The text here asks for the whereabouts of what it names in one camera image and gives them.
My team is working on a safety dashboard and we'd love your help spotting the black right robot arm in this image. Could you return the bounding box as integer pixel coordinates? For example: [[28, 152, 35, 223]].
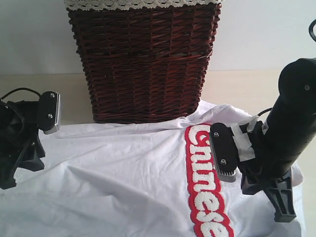
[[238, 58, 316, 223]]

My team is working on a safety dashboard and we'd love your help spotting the dark red wicker basket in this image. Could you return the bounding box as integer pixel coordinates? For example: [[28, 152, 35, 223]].
[[68, 3, 222, 124]]

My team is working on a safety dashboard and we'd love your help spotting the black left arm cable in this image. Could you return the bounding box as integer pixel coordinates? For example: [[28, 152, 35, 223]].
[[0, 87, 42, 129]]

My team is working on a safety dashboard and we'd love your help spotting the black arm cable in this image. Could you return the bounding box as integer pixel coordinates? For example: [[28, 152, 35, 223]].
[[308, 18, 316, 40], [0, 87, 42, 129]]

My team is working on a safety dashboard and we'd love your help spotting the floral patterned beige cloth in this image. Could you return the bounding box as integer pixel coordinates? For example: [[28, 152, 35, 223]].
[[64, 0, 223, 11]]

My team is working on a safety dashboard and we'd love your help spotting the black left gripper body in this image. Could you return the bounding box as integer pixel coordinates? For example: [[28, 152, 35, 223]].
[[0, 101, 39, 169]]

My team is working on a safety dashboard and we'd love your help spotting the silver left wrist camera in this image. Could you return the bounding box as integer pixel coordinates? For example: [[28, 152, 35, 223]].
[[37, 91, 61, 135]]

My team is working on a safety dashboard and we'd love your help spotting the white t-shirt with red print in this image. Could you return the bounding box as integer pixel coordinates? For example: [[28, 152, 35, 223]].
[[0, 101, 306, 237]]

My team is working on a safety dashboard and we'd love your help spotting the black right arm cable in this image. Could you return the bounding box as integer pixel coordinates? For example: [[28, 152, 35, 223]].
[[308, 18, 316, 40]]

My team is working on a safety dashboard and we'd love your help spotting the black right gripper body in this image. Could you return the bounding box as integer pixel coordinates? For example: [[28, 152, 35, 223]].
[[238, 118, 297, 196]]

